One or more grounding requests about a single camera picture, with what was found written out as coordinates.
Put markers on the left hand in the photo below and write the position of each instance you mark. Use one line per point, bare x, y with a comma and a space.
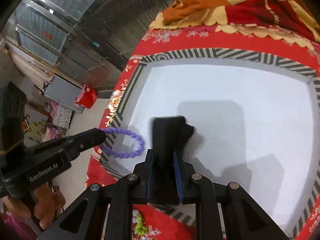
49, 200

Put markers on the red bag on floor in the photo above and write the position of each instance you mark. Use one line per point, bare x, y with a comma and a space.
87, 97

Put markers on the grey metal box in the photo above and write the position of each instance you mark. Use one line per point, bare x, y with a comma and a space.
64, 93

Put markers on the striped white tray box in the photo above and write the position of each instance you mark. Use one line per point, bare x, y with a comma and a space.
256, 120

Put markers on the black cloth headband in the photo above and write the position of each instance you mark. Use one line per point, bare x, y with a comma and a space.
169, 134

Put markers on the floral fabric pile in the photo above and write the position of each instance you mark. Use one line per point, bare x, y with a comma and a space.
58, 119

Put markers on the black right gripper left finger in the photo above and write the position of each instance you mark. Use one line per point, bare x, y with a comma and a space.
152, 191

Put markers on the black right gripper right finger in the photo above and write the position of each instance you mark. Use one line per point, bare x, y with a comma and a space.
186, 188

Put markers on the red floral tablecloth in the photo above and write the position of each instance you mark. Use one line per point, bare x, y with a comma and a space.
211, 43

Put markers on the orange red patterned blanket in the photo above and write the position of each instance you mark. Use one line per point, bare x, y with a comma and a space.
291, 15

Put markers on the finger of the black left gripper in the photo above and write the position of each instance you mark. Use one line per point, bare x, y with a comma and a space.
84, 141

